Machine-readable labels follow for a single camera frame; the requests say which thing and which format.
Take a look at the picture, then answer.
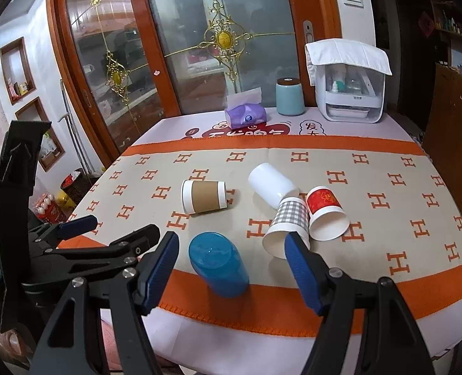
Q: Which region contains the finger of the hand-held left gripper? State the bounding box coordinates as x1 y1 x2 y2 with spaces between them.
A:
28 215 99 251
39 224 161 284

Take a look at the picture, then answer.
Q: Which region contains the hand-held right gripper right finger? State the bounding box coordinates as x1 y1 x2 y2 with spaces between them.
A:
284 231 437 375

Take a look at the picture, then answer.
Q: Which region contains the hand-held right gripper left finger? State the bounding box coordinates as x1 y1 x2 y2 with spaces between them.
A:
28 231 181 375

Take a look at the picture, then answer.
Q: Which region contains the blue plastic cup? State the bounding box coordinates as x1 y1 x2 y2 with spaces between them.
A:
188 231 250 298

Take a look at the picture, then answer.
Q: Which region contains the grey plaid paper cup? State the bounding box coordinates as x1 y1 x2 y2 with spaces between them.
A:
262 197 312 260

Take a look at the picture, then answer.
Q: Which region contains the red print paper cup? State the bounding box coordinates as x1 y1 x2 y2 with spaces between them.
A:
306 186 351 242

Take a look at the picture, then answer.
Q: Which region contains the brown sleeve paper cup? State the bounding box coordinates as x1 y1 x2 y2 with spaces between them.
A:
181 180 228 215

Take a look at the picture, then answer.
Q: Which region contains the plain white cup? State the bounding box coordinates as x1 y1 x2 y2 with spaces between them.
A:
248 163 300 209

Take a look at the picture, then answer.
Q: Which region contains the red bottle pack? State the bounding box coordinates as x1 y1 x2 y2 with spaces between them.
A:
32 192 66 224

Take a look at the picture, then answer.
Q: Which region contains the dark trash basket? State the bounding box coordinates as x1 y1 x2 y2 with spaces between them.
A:
60 169 96 204

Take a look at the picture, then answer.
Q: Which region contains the orange beige patterned blanket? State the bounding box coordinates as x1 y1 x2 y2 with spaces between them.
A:
57 135 462 338

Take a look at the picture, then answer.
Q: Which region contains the metal mop pole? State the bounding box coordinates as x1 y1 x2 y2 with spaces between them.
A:
60 80 92 183

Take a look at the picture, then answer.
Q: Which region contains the printed pink tablecloth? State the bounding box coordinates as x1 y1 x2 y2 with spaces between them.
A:
98 105 462 366

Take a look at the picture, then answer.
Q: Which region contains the glass sliding door gold ornament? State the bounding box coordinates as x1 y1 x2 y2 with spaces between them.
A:
64 0 182 154
141 0 306 117

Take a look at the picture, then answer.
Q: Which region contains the purple tissue pack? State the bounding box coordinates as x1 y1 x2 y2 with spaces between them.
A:
224 86 267 129

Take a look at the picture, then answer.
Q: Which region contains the light blue canister brown lid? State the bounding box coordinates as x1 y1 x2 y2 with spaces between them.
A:
276 78 306 116

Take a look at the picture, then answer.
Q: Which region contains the white cabinet with cloth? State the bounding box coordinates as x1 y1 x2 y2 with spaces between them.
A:
313 60 386 123

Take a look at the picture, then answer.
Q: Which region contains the wooden cabinet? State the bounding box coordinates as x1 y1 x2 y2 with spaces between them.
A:
422 62 462 241

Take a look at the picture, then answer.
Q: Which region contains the white folded cloth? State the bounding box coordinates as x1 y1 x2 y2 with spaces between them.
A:
304 38 393 87

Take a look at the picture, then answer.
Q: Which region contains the wooden wall niche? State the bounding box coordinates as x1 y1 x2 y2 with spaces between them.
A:
15 97 66 172
0 37 36 105

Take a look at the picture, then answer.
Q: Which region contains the red wall decoration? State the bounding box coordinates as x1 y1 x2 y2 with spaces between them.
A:
418 11 436 38

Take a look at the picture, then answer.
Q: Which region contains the wall shelf with bottles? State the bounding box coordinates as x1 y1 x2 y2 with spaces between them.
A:
430 0 462 87

